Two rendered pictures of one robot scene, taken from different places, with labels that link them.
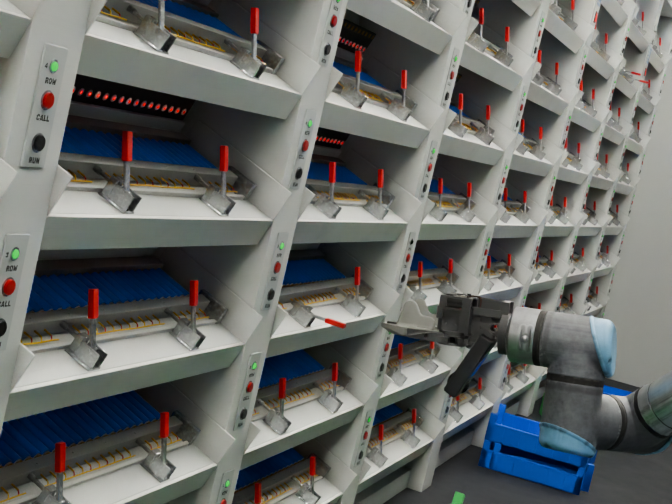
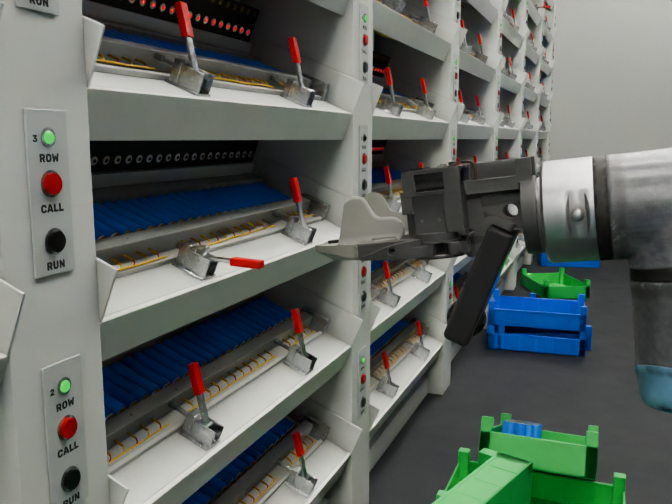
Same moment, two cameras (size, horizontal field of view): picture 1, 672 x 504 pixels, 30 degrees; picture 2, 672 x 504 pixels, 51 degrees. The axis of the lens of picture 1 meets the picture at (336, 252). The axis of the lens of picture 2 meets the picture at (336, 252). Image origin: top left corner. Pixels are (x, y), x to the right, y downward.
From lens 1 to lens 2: 1.42 m
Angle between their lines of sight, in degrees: 4
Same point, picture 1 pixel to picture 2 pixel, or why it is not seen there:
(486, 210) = (446, 108)
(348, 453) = (346, 406)
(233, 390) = (15, 452)
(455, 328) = (440, 226)
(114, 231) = not seen: outside the picture
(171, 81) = not seen: outside the picture
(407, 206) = (347, 92)
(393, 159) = (317, 38)
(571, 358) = not seen: outside the picture
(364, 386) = (346, 324)
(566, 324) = (656, 168)
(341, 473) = (344, 431)
